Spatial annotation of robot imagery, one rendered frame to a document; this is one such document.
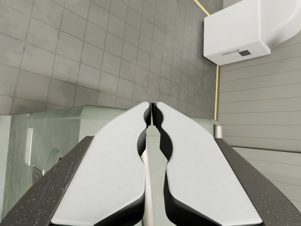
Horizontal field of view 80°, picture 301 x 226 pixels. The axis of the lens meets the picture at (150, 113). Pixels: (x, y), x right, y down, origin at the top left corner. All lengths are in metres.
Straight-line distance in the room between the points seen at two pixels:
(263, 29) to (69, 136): 2.83
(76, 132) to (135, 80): 1.75
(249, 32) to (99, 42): 2.00
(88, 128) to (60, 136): 0.08
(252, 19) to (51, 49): 2.48
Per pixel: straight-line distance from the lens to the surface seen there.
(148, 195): 0.36
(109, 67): 1.85
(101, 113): 0.30
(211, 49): 3.13
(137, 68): 2.07
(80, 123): 0.29
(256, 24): 2.98
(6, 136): 0.99
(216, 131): 0.58
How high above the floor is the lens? 1.52
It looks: 46 degrees down
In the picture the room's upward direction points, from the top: 87 degrees clockwise
